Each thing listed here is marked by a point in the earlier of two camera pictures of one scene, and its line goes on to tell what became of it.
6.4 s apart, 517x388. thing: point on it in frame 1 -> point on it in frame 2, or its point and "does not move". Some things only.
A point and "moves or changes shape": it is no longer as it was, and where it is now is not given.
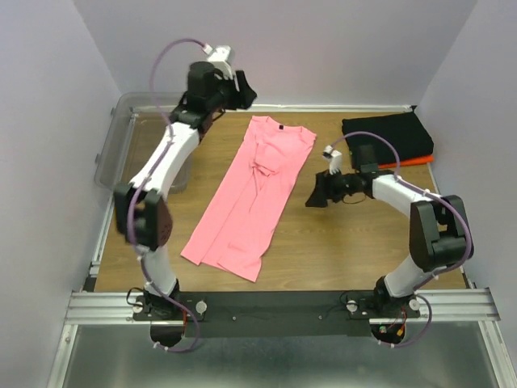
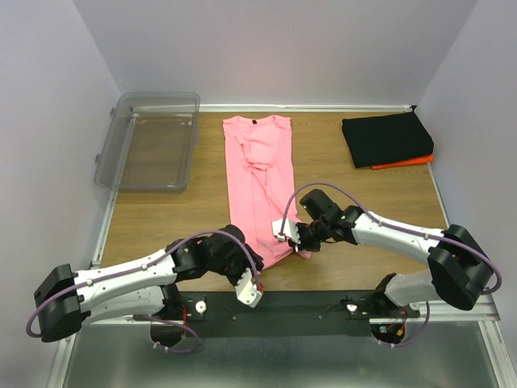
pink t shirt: x=237 y=229 moves or changes shape
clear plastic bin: x=134 y=130 does not move
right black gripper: x=325 y=188 -> x=315 y=247
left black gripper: x=241 y=99 -> x=246 y=263
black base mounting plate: x=274 y=314 does not move
